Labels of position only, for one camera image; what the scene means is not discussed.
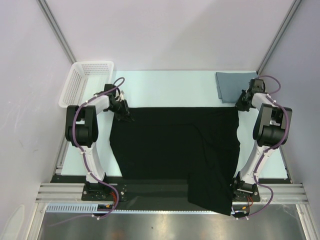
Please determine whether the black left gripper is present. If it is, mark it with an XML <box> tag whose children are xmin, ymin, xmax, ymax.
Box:
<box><xmin>106</xmin><ymin>99</ymin><xmax>134</xmax><ymax>122</ymax></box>

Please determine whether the black t shirt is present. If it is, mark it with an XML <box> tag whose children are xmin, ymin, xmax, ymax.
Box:
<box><xmin>109</xmin><ymin>107</ymin><xmax>240</xmax><ymax>216</ymax></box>

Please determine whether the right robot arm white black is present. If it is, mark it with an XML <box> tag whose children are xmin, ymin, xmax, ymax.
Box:
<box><xmin>230</xmin><ymin>89</ymin><xmax>293</xmax><ymax>202</ymax></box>

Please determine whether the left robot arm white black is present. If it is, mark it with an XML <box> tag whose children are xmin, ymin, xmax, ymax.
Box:
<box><xmin>65</xmin><ymin>95</ymin><xmax>132</xmax><ymax>201</ymax></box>

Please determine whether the folded grey-blue t shirt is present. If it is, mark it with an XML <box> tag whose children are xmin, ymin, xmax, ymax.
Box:
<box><xmin>215</xmin><ymin>72</ymin><xmax>258</xmax><ymax>104</ymax></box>

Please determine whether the white plastic basket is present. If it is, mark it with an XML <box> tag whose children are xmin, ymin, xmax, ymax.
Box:
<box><xmin>58</xmin><ymin>60</ymin><xmax>114</xmax><ymax>109</ymax></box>

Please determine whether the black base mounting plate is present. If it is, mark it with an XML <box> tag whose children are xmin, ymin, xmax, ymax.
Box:
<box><xmin>51</xmin><ymin>174</ymin><xmax>293</xmax><ymax>211</ymax></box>

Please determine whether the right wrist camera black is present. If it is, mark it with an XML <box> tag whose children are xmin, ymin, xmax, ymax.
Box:
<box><xmin>248</xmin><ymin>78</ymin><xmax>266</xmax><ymax>94</ymax></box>

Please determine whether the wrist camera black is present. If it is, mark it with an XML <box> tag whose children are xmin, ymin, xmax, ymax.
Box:
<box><xmin>94</xmin><ymin>83</ymin><xmax>125</xmax><ymax>101</ymax></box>
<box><xmin>248</xmin><ymin>78</ymin><xmax>266</xmax><ymax>94</ymax></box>

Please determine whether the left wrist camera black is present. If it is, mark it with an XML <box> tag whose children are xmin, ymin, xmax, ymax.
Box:
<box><xmin>94</xmin><ymin>83</ymin><xmax>125</xmax><ymax>101</ymax></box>

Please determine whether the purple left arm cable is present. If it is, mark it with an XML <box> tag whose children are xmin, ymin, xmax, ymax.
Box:
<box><xmin>71</xmin><ymin>77</ymin><xmax>123</xmax><ymax>221</ymax></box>

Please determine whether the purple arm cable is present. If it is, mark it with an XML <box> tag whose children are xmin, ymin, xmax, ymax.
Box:
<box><xmin>233</xmin><ymin>75</ymin><xmax>288</xmax><ymax>221</ymax></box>
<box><xmin>71</xmin><ymin>77</ymin><xmax>123</xmax><ymax>221</ymax></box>

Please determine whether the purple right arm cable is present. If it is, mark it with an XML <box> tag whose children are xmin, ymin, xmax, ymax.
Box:
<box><xmin>233</xmin><ymin>75</ymin><xmax>288</xmax><ymax>221</ymax></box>

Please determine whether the aluminium frame rail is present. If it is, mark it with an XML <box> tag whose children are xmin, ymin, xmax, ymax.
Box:
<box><xmin>36</xmin><ymin>183</ymin><xmax>309</xmax><ymax>204</ymax></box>

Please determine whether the white slotted cable duct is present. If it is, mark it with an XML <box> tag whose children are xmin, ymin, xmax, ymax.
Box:
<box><xmin>46</xmin><ymin>203</ymin><xmax>217</xmax><ymax>215</ymax></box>

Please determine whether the left aluminium corner post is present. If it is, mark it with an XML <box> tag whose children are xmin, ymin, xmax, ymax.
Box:
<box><xmin>36</xmin><ymin>0</ymin><xmax>77</xmax><ymax>64</ymax></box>

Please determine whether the aluminium corner post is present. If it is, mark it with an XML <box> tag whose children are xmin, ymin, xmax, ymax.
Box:
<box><xmin>256</xmin><ymin>0</ymin><xmax>303</xmax><ymax>75</ymax></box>
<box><xmin>36</xmin><ymin>0</ymin><xmax>77</xmax><ymax>64</ymax></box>

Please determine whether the right aluminium corner post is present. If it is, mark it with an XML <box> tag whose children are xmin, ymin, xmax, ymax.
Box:
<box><xmin>256</xmin><ymin>0</ymin><xmax>303</xmax><ymax>75</ymax></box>

